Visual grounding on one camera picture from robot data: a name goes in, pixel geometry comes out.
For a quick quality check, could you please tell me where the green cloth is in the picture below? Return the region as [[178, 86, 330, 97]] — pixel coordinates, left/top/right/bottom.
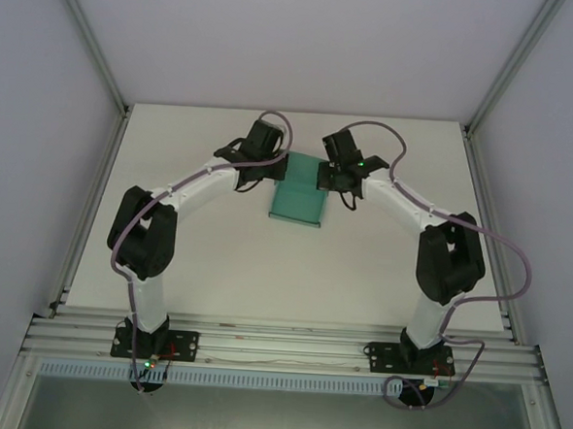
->
[[267, 149, 331, 230]]

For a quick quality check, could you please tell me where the aluminium table side rail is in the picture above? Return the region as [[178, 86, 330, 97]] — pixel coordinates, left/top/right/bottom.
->
[[448, 130, 540, 347], [46, 106, 131, 322]]

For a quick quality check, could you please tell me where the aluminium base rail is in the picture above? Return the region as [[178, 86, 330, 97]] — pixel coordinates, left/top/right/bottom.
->
[[19, 305, 551, 387]]

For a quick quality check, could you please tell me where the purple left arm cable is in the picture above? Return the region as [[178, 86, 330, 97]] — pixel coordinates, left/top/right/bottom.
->
[[103, 100, 296, 403]]

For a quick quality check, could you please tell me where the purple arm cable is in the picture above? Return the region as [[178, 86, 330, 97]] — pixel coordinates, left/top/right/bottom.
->
[[325, 118, 542, 415], [103, 100, 296, 403]]

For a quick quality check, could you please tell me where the aluminium frame post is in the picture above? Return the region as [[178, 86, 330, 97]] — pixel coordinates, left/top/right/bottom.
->
[[460, 0, 566, 143], [42, 0, 138, 118]]

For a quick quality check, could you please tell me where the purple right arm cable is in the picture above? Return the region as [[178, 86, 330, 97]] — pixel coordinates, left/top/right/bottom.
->
[[325, 118, 542, 415]]

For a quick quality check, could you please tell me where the slotted grey cable duct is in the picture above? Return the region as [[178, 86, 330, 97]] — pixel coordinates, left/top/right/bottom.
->
[[37, 358, 453, 402]]

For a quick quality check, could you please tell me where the black round cable grommet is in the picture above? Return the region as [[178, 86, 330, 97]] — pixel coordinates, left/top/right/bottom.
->
[[128, 375, 164, 396], [395, 379, 436, 411]]

